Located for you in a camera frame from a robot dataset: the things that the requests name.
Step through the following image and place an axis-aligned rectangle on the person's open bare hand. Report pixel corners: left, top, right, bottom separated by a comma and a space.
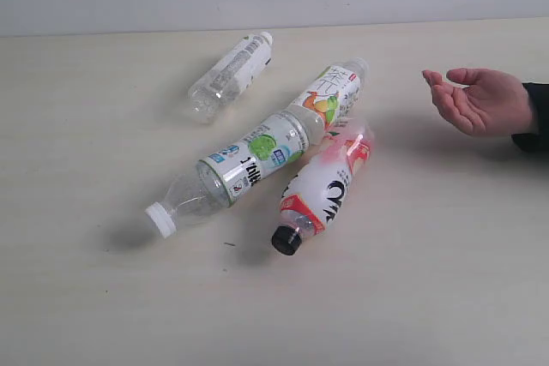
422, 68, 533, 137

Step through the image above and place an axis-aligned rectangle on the pink white bottle black cap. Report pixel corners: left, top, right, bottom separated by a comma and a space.
271, 117, 373, 255

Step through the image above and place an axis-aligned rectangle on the clear bottle white grey label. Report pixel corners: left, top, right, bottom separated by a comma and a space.
188, 32, 274, 123

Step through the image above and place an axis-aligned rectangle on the clear bottle green lime label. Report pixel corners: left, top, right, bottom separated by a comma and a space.
146, 111, 310, 238

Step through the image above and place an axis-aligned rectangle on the tea bottle fruit label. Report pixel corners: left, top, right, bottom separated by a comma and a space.
287, 57, 369, 145

